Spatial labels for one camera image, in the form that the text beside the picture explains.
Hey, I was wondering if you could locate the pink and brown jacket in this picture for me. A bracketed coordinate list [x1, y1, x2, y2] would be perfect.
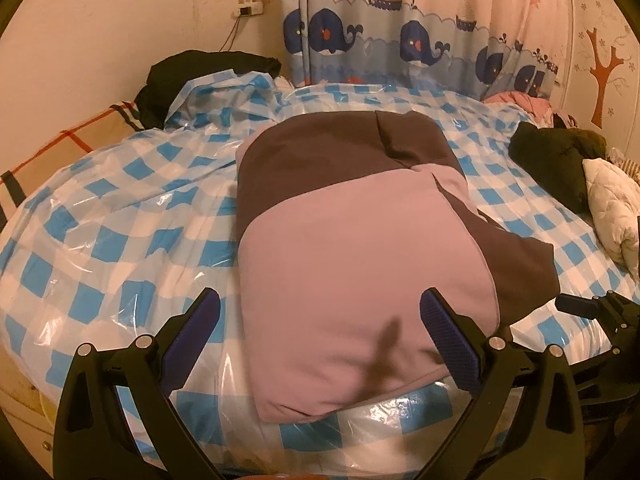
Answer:
[235, 112, 560, 424]

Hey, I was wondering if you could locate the whale print curtain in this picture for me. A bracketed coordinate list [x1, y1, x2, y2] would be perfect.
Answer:
[280, 0, 570, 100]

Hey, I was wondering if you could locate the white wall socket with charger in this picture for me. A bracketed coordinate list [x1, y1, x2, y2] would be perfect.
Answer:
[234, 0, 264, 18]

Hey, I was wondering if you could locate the blue white checkered plastic cover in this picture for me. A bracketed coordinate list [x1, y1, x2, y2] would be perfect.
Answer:
[1, 72, 639, 479]

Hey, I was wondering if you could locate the white wardrobe with tree decal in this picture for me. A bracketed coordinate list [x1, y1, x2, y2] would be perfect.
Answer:
[563, 0, 639, 160]

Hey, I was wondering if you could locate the black jacket on bed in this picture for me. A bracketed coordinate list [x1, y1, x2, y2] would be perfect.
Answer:
[508, 122, 606, 214]

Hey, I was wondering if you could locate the pink clothes pile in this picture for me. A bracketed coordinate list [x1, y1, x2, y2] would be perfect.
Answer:
[483, 91, 553, 127]

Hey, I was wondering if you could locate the black garment by wall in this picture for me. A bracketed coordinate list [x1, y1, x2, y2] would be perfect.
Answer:
[134, 50, 282, 129]

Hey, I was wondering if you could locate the white quilted jacket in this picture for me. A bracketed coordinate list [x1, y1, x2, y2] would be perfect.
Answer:
[582, 158, 639, 282]

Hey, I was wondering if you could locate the thin charger cable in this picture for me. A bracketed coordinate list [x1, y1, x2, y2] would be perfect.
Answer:
[218, 13, 244, 53]

